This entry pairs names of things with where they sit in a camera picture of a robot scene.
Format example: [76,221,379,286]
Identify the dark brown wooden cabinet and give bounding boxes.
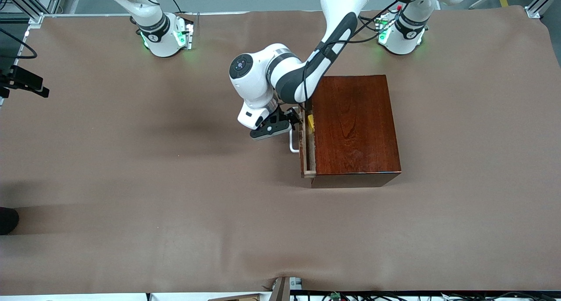
[310,75,402,188]

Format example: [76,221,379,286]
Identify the brown table cover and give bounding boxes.
[0,5,561,295]

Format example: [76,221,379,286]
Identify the black round object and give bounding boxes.
[0,207,19,235]

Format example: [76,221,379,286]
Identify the wooden drawer with white handle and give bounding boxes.
[289,102,317,179]

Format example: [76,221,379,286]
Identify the black left arm base cables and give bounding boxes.
[359,14,388,33]

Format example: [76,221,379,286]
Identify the metal base connector plate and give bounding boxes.
[375,13,395,44]
[175,13,200,51]

